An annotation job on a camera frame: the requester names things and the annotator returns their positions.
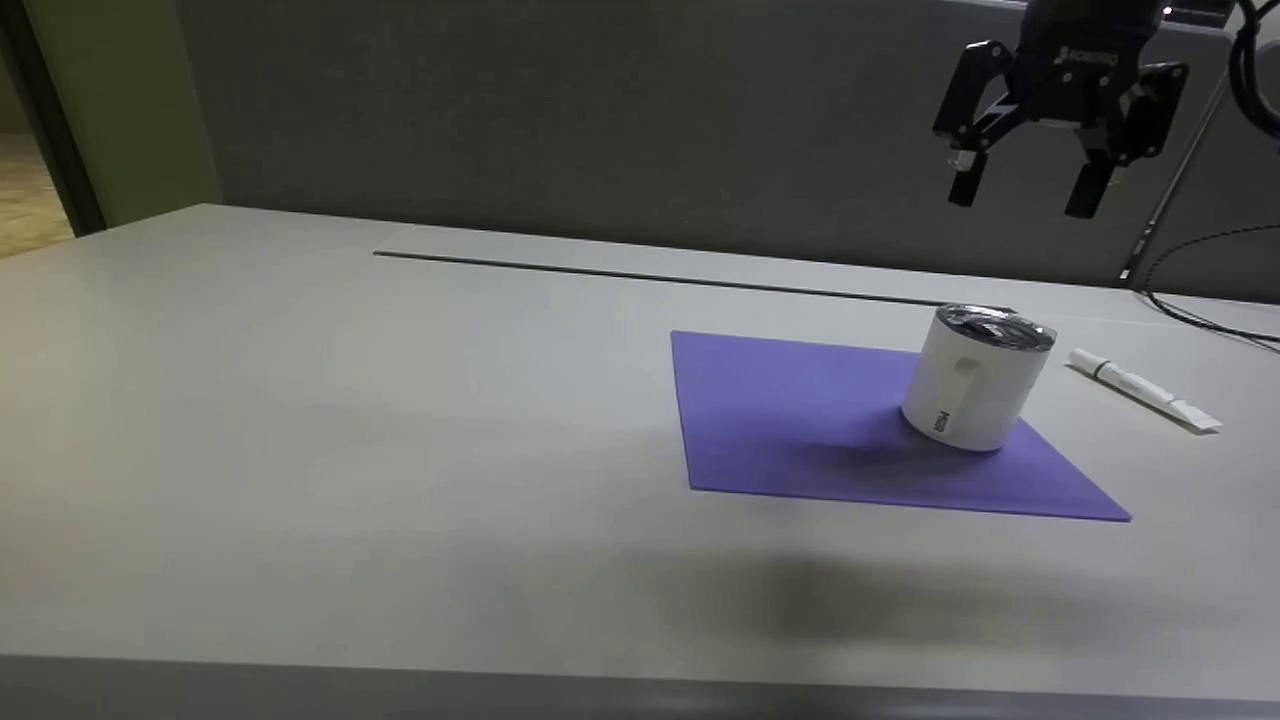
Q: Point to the dark door frame post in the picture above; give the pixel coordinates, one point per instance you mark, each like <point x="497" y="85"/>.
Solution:
<point x="52" y="120"/>

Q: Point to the purple square mat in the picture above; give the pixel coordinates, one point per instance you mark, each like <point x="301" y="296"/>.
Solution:
<point x="786" y="425"/>

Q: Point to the white marker pen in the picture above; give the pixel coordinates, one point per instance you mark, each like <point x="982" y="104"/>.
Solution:
<point x="1146" y="390"/>

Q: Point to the clear cup lid black slider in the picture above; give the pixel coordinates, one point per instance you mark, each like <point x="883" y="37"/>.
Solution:
<point x="992" y="324"/>

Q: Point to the narrow grey partition panel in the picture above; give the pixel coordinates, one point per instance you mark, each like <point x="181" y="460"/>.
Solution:
<point x="1232" y="186"/>

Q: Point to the large grey partition panel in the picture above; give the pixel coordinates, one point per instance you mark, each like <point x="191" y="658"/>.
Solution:
<point x="603" y="120"/>

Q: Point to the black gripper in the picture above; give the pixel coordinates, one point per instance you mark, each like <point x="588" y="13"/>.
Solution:
<point x="1083" y="66"/>

